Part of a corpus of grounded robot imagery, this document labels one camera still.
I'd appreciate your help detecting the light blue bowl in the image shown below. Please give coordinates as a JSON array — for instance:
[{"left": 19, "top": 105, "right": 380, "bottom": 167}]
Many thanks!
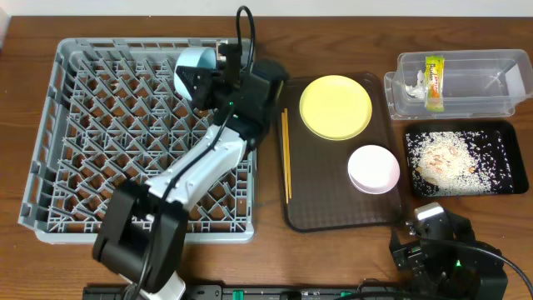
[{"left": 174, "top": 47, "right": 217, "bottom": 101}]

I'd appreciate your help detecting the pink white bowl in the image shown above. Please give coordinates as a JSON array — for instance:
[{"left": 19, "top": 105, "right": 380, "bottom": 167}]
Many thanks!
[{"left": 347, "top": 145, "right": 401, "bottom": 195}]

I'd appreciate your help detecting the white tissue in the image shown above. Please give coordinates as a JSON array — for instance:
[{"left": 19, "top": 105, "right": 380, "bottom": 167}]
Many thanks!
[{"left": 405, "top": 71, "right": 426, "bottom": 99}]

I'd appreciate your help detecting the green yellow snack wrapper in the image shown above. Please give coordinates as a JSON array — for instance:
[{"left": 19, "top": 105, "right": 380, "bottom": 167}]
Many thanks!
[{"left": 424, "top": 56, "right": 445, "bottom": 112}]

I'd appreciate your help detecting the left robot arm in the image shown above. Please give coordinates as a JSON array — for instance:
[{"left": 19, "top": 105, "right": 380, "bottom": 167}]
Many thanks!
[{"left": 92, "top": 42, "right": 289, "bottom": 299}]

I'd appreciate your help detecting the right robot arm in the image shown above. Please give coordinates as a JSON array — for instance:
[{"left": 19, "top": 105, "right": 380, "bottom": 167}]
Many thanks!
[{"left": 389, "top": 212, "right": 508, "bottom": 300}]

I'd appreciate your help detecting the grey plastic dishwasher rack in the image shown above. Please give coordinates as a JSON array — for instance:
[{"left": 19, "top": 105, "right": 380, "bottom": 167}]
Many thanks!
[{"left": 17, "top": 37, "right": 257, "bottom": 245}]

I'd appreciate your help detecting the spilled rice food waste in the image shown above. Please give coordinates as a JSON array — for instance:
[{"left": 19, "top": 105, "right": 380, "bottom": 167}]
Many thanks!
[{"left": 405, "top": 130, "right": 515, "bottom": 197}]

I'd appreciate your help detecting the wooden chopstick left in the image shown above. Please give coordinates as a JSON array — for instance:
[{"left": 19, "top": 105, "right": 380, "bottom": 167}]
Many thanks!
[{"left": 281, "top": 112, "right": 289, "bottom": 205}]

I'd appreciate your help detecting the wooden chopstick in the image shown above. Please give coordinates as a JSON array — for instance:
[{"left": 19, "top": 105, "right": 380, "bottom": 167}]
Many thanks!
[
  {"left": 283, "top": 108, "right": 292, "bottom": 205},
  {"left": 281, "top": 112, "right": 289, "bottom": 205}
]

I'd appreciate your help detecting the wooden chopstick right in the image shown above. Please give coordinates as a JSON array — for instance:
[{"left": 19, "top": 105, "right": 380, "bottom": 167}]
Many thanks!
[{"left": 283, "top": 108, "right": 292, "bottom": 205}]

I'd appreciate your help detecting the yellow round plate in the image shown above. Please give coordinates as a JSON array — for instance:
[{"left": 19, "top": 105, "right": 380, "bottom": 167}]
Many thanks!
[{"left": 299, "top": 75, "right": 373, "bottom": 141}]

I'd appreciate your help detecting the dark brown serving tray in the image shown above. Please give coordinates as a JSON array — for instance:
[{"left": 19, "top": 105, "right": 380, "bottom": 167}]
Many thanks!
[{"left": 279, "top": 72, "right": 406, "bottom": 233}]

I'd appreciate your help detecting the clear plastic bin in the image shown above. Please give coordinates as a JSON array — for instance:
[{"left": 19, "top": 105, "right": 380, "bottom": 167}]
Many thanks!
[{"left": 384, "top": 49, "right": 532, "bottom": 120}]

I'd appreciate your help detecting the black rectangular tray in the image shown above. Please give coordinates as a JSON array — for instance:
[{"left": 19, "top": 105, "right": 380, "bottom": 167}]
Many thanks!
[{"left": 404, "top": 121, "right": 529, "bottom": 197}]

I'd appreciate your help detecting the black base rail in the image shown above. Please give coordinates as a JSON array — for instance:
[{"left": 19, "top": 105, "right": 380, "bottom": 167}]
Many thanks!
[{"left": 82, "top": 285, "right": 393, "bottom": 300}]

